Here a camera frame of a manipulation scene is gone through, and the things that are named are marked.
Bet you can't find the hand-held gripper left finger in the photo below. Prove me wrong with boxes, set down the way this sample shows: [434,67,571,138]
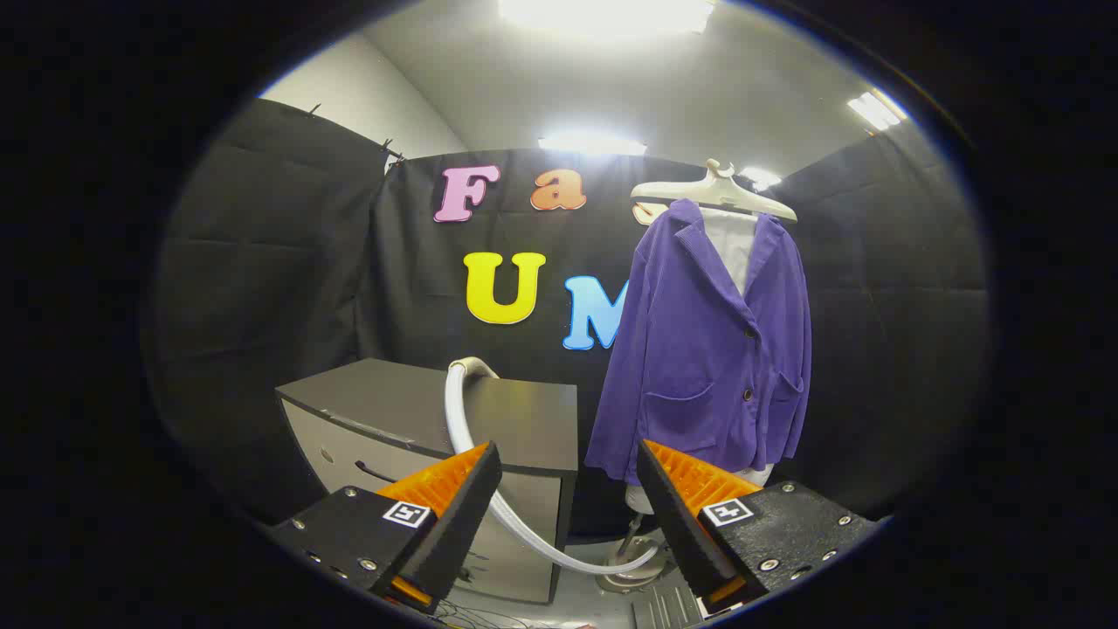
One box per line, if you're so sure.
[269,441,504,615]

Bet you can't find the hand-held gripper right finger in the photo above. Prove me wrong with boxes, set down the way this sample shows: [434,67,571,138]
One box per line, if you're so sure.
[635,439,879,617]

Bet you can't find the white garment steamer hose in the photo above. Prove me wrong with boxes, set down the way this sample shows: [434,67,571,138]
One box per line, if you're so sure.
[444,363,660,576]

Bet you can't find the purple corduroy jacket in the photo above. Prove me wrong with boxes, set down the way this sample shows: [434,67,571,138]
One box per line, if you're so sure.
[583,198,813,486]

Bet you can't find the metal garment stand base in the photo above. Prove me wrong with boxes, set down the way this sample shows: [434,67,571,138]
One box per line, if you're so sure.
[596,511,669,595]

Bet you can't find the white padded garment form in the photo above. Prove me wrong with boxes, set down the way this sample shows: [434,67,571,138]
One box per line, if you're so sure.
[625,208,778,516]

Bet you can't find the white plastic clothes hanger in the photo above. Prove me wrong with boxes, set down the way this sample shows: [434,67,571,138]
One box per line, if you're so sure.
[631,158,798,224]

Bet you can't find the grey ribbed floor panel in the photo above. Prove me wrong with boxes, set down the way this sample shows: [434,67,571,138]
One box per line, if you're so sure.
[631,581,704,629]

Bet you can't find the grey drawer cabinet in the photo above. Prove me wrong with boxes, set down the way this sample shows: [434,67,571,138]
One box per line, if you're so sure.
[275,356,579,605]

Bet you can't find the black backdrop cloth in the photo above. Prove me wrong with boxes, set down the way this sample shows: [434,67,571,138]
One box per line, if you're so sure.
[148,98,992,543]

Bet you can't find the long ceiling light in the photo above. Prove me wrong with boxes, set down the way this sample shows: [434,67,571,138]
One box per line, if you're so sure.
[537,131,649,158]

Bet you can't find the thin floor cables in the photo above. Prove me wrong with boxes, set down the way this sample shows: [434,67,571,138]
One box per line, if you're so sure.
[432,598,595,629]

